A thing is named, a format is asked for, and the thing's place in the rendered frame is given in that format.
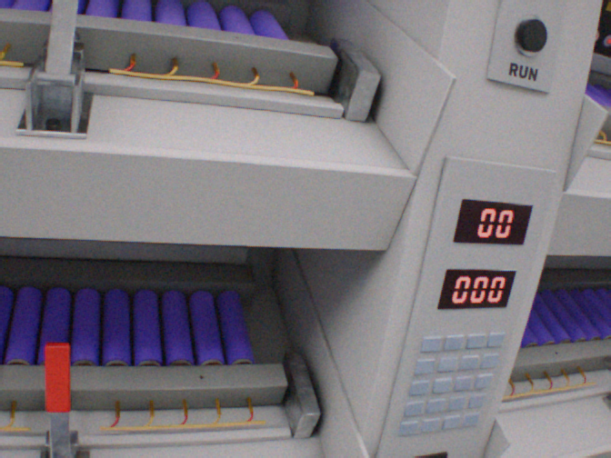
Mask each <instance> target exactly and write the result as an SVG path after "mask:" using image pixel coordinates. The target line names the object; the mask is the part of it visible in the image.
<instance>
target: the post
mask: <svg viewBox="0 0 611 458"><path fill-rule="evenodd" d="M367 1H368V2H369V3H370V4H371V5H373V6H374V7H375V8H377V9H378V10H379V11H380V12H381V13H383V14H384V15H385V16H386V17H387V18H389V19H390V20H391V21H392V22H393V23H395V24H396V25H397V26H398V27H399V28H401V29H402V30H403V31H404V32H405V33H407V34H408V35H409V36H410V37H411V38H413V39H414V40H415V41H416V42H417V43H418V44H419V45H421V46H422V47H423V48H424V49H425V50H426V51H427V52H428V53H429V54H430V55H432V56H433V57H434V58H435V59H436V60H437V61H438V62H439V63H440V64H442V65H443V66H444V67H445V68H446V69H447V70H448V71H450V72H451V73H452V74H453V75H454V76H455V77H456V78H457V80H456V84H455V87H454V89H453V92H452V94H451V96H450V98H449V101H448V103H447V106H446V109H445V111H444V114H443V116H442V119H441V121H440V124H439V126H438V128H437V130H436V134H435V137H434V139H433V142H432V144H431V145H430V148H429V150H428V153H427V155H426V159H425V161H424V163H423V165H422V168H421V170H420V173H419V175H418V176H417V179H416V183H415V185H414V187H413V190H412V192H411V194H410V196H409V198H408V201H407V203H406V207H405V209H404V212H403V213H402V216H401V218H400V220H399V223H398V225H397V227H396V230H395V233H394V235H393V237H392V240H391V242H390V244H389V246H388V248H387V250H358V249H329V248H301V247H294V248H295V253H296V255H297V258H298V261H299V263H300V266H301V269H302V271H303V274H304V277H305V281H306V283H307V286H308V289H309V292H310V294H311V297H312V299H313V302H314V305H315V308H316V311H317V314H318V317H319V320H320V323H321V325H322V327H323V330H324V333H325V336H326V340H327V342H328V345H329V348H330V351H331V353H332V355H333V358H334V361H335V364H336V368H337V371H338V373H339V376H340V378H341V381H342V384H343V386H344V389H345V391H346V396H347V399H348V402H349V403H350V406H351V409H352V412H353V415H354V417H355V419H356V424H357V426H358V429H359V432H360V434H361V437H362V439H363V442H364V445H365V448H366V451H367V454H368V457H369V458H376V456H377V452H378V448H379V444H380V441H381V438H382V434H383V431H384V427H385V423H386V417H387V413H388V410H389V406H390V403H391V399H392V395H393V391H394V388H395V384H396V377H397V374H398V370H399V365H400V362H401V358H402V354H403V351H404V347H405V343H406V336H407V332H408V328H409V325H410V320H411V316H412V312H413V308H414V304H415V300H416V293H417V289H418V285H419V281H420V276H421V273H422V268H423V264H424V260H425V256H426V248H427V244H428V239H429V235H430V231H431V226H432V222H433V217H434V213H435V209H436V200H437V196H438V191H439V186H440V182H441V177H442V173H443V168H444V163H445V159H446V157H447V156H453V157H460V158H467V159H475V160H482V161H488V162H496V163H502V164H515V165H522V166H529V167H535V168H542V169H548V170H554V171H556V178H555V181H554V185H553V189H552V194H551V197H550V201H549V205H548V208H547V212H546V219H545V222H544V226H543V230H542V233H541V237H540V240H539V244H538V247H537V251H536V257H535V261H534V264H533V267H532V271H531V274H530V277H529V281H528V284H527V288H526V293H525V297H524V300H523V303H522V306H521V310H520V313H519V316H518V319H517V322H516V328H515V330H514V334H513V337H512V340H511V343H510V346H509V349H508V352H507V355H506V360H505V363H504V366H503V369H502V373H501V375H500V378H499V381H498V384H497V387H496V391H495V394H494V397H493V400H492V403H491V406H490V409H489V412H488V414H487V417H486V421H485V424H484V427H483V430H482V432H481V435H480V438H479V441H478V444H477V447H476V450H475V453H474V456H473V458H482V456H483V453H484V451H485V448H486V444H487V441H488V439H489V436H490V433H491V431H492V428H493V425H494V422H495V419H496V416H497V413H498V410H499V407H500V404H501V402H502V399H503V396H504V393H505V390H506V386H507V383H508V380H509V377H510V374H511V372H512V369H513V365H514V362H515V359H516V355H517V352H518V348H519V345H520V343H521V340H522V337H523V333H524V330H525V328H526V322H527V319H528V316H529V313H530V310H531V306H532V303H533V301H534V297H535V294H536V288H537V285H538V282H539V278H540V275H541V272H542V268H543V265H544V261H545V258H546V252H547V248H548V246H549V242H550V238H551V234H552V231H553V228H554V224H555V220H556V214H557V210H558V206H559V203H560V199H561V195H562V192H563V188H564V184H565V180H566V173H567V169H568V166H569V161H570V157H571V154H572V149H573V145H574V141H575V137H576V129H577V125H578V121H579V116H580V112H581V108H582V103H583V99H584V94H585V90H586V82H587V78H588V73H589V68H590V64H591V59H592V54H593V49H594V44H595V40H596V30H597V26H598V20H599V16H600V10H601V5H602V0H567V1H566V10H565V16H564V22H563V26H562V32H561V36H560V42H559V47H558V51H557V57H556V65H555V71H554V75H553V80H552V84H551V89H550V93H545V92H541V91H537V90H534V89H529V88H525V87H522V86H517V85H510V84H506V83H502V82H497V81H494V80H489V79H487V78H486V77H487V72H488V67H489V62H490V56H491V52H492V46H493V41H494V35H495V30H496V20H497V15H498V9H499V4H500V0H367Z"/></svg>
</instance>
